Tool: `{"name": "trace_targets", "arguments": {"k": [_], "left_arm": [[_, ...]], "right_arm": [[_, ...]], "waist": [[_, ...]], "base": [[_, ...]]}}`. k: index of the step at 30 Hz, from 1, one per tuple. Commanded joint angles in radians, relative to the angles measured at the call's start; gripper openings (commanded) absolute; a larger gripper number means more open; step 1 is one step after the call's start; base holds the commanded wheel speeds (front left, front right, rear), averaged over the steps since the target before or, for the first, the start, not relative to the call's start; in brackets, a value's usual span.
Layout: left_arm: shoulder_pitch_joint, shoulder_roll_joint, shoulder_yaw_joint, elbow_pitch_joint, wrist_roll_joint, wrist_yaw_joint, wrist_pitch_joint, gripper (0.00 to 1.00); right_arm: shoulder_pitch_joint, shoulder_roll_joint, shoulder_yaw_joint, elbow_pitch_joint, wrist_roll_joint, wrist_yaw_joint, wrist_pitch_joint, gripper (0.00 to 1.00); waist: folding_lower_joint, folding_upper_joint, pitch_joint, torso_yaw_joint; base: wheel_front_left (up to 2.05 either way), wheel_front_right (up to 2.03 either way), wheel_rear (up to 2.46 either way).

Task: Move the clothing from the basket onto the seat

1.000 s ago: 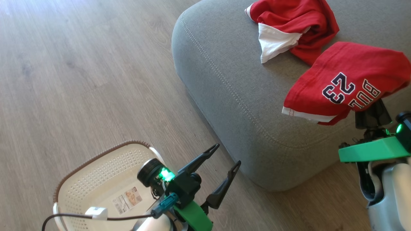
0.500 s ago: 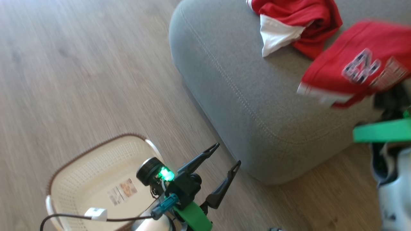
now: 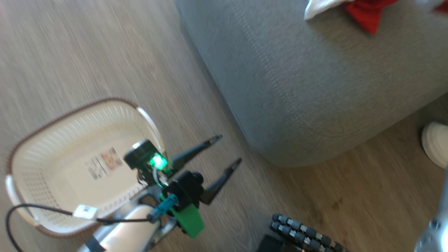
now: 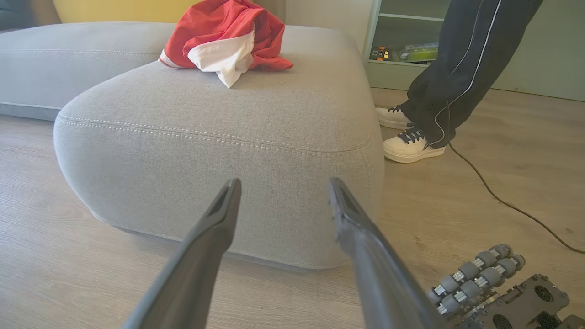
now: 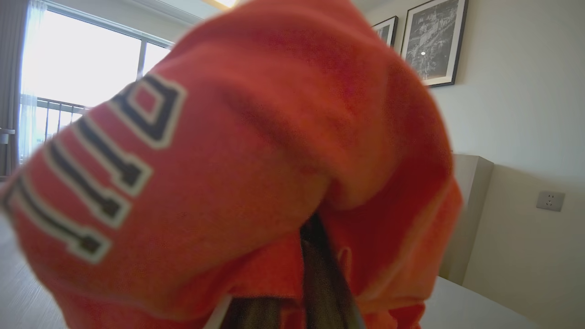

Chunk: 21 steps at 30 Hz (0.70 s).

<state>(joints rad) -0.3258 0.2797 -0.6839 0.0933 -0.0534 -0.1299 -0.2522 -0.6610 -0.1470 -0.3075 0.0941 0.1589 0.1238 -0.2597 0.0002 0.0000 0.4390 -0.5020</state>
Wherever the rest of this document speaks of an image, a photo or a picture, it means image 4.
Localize pale green shelf cabinet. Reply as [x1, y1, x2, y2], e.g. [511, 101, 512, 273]
[363, 0, 585, 102]

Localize grey roller omni wheel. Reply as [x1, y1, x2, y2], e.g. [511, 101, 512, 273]
[426, 244, 526, 317]

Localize yellow cushion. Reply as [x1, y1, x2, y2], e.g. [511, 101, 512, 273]
[53, 0, 202, 24]

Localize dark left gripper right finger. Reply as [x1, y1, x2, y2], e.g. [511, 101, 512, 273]
[328, 177, 447, 329]

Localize person's dark striped trousers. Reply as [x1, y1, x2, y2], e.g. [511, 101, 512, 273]
[401, 0, 544, 149]

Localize grey fabric sofa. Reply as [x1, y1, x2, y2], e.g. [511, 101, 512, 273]
[0, 22, 385, 271]

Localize thin black floor cable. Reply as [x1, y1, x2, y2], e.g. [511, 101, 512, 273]
[446, 139, 585, 255]

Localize red and white garment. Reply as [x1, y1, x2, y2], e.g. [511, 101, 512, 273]
[159, 0, 293, 88]

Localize white sneaker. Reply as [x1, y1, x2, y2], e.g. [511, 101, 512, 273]
[376, 105, 415, 131]
[383, 128, 447, 164]

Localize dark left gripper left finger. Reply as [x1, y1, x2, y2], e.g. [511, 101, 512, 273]
[121, 178, 242, 329]

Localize green flat box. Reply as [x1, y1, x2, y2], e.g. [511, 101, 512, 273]
[399, 42, 439, 64]

